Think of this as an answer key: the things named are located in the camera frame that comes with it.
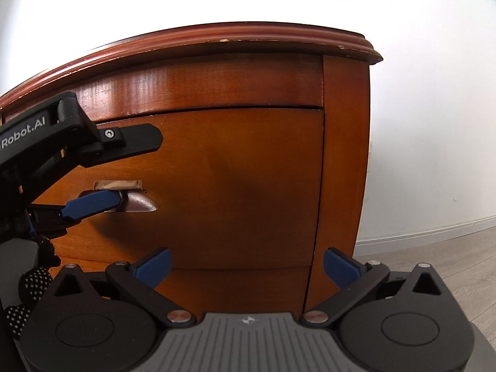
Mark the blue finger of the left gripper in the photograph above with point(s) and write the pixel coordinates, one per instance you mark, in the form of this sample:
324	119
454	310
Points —
119	143
54	220

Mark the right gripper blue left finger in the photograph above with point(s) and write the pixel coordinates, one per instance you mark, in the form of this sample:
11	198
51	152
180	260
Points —
135	283

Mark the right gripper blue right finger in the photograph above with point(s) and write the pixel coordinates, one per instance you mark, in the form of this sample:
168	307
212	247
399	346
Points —
356	282

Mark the brown wooden drawer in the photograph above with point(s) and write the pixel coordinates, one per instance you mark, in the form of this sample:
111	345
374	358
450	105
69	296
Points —
238	189

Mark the brown tape piece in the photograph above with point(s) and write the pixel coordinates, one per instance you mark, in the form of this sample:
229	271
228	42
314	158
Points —
118	185

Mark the black polka dot sleeve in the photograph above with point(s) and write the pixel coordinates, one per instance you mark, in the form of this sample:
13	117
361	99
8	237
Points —
25	278

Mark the brown wooden nightstand cabinet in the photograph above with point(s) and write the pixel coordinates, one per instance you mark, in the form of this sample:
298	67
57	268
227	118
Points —
230	66

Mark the metal drawer handle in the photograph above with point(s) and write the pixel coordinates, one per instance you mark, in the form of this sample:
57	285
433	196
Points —
135	201

